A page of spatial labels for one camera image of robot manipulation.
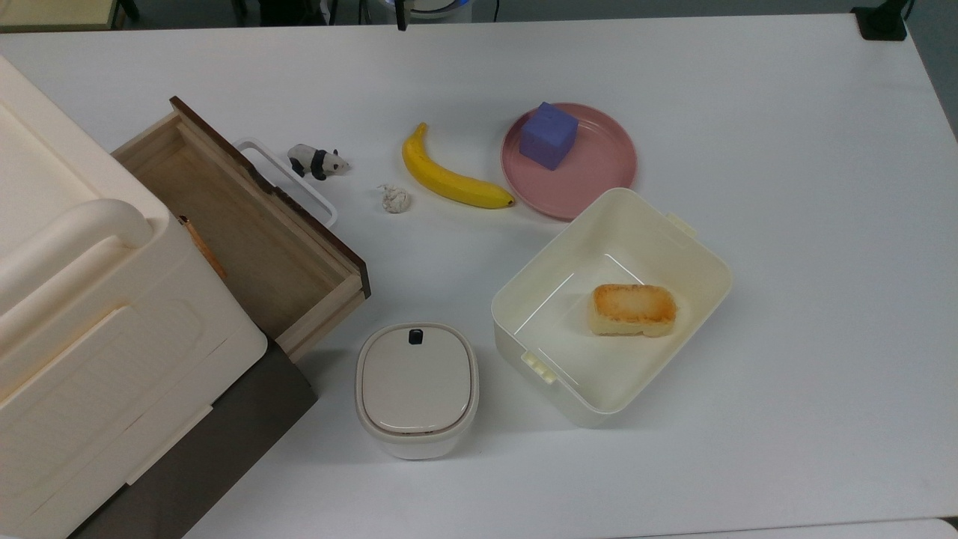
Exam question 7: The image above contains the wooden drawer with white handle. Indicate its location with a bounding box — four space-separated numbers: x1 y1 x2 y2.
111 96 372 365

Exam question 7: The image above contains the open cream plastic container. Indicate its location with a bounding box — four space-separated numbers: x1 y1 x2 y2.
490 187 734 429

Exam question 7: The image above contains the dark wood drawer cabinet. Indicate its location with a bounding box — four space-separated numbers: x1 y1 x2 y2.
71 341 319 539

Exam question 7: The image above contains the panda toy figure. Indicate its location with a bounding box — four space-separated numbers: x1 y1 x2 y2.
287 144 351 182

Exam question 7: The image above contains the yellow banana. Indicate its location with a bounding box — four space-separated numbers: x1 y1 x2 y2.
402 122 516 210

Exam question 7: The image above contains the crumpled white paper ball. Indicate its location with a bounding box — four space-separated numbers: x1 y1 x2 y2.
378 183 412 215

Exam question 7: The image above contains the purple cube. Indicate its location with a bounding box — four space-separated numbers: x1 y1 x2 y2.
519 102 580 171

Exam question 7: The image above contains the pink plate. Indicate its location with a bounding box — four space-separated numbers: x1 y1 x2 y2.
500 103 638 222

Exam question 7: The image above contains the light wood desk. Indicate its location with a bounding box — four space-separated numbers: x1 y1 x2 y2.
0 0 120 32

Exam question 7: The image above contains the small cream lidded bin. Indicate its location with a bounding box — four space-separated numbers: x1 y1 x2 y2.
355 322 480 460

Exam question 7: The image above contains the toasted bread piece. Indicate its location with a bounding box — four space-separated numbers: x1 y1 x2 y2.
589 283 677 338

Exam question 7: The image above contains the cream plastic storage box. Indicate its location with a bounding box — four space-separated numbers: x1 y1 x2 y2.
0 56 269 539

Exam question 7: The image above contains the black clamp stand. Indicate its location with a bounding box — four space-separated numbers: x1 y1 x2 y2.
852 0 911 42

